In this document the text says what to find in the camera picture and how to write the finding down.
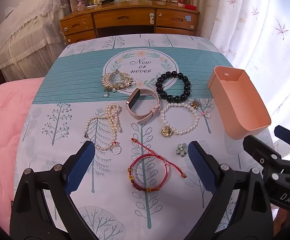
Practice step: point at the gold flower brooch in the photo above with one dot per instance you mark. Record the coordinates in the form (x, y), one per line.
(195, 104)

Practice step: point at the pink plastic tray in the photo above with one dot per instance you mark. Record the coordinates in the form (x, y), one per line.
(240, 106)

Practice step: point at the pearl bracelet gold pendant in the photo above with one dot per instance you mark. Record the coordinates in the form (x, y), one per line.
(178, 119)

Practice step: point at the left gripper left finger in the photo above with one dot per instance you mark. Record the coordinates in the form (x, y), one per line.
(31, 218)

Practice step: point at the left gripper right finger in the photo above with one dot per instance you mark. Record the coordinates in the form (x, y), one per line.
(252, 216)

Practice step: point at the wooden desk with drawers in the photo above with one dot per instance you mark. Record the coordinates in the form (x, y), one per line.
(131, 17)

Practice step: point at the pink bed blanket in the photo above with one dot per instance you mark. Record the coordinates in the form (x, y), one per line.
(16, 98)

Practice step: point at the tree pattern tablecloth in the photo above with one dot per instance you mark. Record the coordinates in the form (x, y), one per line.
(136, 187)

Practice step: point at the white leaf pattern curtain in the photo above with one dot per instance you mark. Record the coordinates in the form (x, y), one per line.
(254, 35)

